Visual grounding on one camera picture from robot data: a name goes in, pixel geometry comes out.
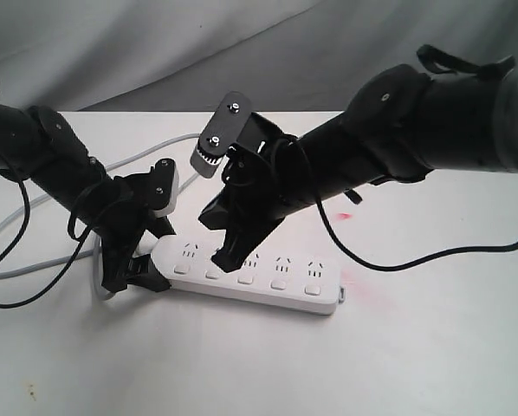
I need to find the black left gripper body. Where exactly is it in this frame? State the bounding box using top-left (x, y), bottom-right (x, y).
top-left (98, 175), bottom-right (149, 291)

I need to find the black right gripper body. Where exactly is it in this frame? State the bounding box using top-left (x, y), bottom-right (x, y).
top-left (218, 112), bottom-right (302, 232)

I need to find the white five-outlet power strip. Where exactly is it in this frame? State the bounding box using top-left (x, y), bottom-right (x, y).
top-left (151, 236), bottom-right (346, 315)

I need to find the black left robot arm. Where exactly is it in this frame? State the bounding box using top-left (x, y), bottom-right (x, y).
top-left (0, 105), bottom-right (178, 293)

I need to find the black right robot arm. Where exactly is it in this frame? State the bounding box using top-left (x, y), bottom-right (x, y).
top-left (191, 45), bottom-right (518, 272)

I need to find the white wrinkled backdrop cloth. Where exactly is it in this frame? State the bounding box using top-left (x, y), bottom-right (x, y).
top-left (0, 1), bottom-right (518, 111)

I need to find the grey power cord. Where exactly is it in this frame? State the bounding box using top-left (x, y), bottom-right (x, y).
top-left (0, 133), bottom-right (208, 302)

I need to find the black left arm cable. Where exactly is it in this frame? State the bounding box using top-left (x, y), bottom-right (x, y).
top-left (0, 142), bottom-right (126, 309)

